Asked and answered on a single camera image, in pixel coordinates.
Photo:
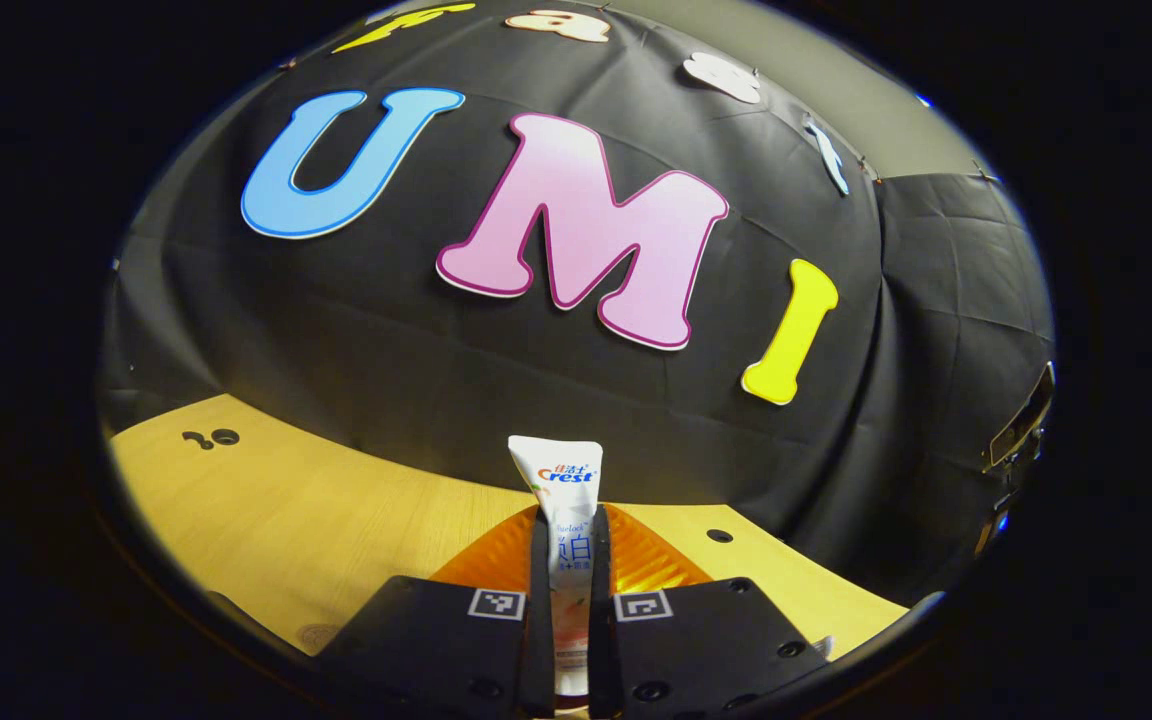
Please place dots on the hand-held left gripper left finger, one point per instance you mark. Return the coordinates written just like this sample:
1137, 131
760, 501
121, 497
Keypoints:
539, 640

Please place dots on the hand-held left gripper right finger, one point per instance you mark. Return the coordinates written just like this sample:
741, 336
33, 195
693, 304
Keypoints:
602, 640

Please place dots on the white toothpaste tube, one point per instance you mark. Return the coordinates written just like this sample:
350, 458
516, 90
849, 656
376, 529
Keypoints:
561, 470

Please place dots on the wooden desktop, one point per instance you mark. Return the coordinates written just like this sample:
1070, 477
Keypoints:
336, 530

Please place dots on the black backdrop cloth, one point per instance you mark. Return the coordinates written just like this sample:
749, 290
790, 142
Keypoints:
336, 330

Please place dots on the dark framed device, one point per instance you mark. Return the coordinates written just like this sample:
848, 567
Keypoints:
1021, 420

